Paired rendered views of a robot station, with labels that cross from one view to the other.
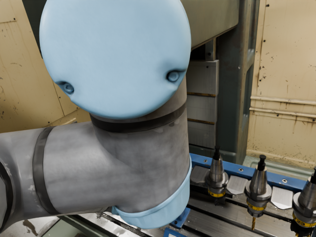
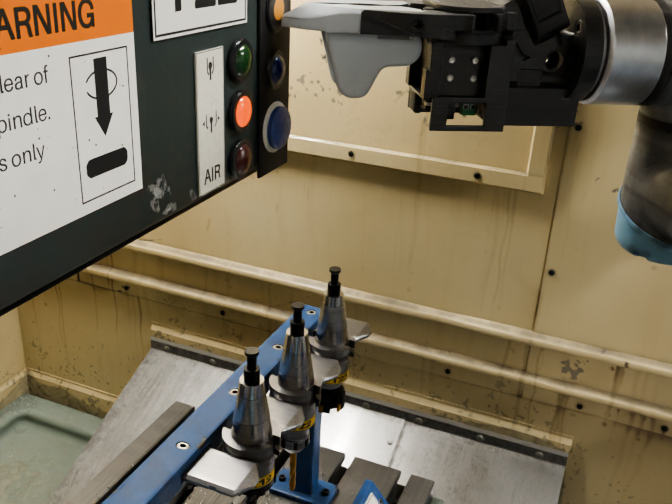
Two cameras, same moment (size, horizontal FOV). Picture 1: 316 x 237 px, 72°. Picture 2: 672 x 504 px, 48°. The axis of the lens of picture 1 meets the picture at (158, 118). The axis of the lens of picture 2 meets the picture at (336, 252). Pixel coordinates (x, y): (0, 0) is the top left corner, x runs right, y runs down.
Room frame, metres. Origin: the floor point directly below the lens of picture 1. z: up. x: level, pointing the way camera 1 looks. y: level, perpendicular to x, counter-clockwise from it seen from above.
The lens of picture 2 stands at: (0.53, 0.51, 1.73)
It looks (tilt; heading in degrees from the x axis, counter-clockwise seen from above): 24 degrees down; 258
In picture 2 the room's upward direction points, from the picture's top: 3 degrees clockwise
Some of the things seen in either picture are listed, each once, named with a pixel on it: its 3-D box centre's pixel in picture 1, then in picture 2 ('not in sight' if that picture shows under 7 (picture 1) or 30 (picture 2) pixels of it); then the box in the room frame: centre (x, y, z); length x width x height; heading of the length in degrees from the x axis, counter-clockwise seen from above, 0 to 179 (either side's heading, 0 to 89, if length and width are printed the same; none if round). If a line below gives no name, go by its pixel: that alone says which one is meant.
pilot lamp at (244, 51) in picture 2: not in sight; (242, 60); (0.50, 0.03, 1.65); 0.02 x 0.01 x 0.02; 56
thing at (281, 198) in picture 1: (281, 198); (314, 367); (0.38, -0.29, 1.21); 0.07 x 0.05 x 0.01; 146
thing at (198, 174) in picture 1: (198, 174); (225, 473); (0.50, -0.10, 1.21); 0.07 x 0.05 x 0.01; 146
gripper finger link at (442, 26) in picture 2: not in sight; (425, 22); (0.38, 0.02, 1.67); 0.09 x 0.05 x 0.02; 176
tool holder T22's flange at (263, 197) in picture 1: (257, 191); (295, 389); (0.41, -0.24, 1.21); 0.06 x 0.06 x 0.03
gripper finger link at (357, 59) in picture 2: not in sight; (352, 53); (0.42, 0.01, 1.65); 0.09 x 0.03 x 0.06; 176
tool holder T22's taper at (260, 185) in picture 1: (259, 177); (296, 356); (0.41, -0.24, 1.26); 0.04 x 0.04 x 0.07
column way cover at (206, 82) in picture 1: (177, 104); not in sight; (1.18, -0.12, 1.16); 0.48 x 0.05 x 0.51; 56
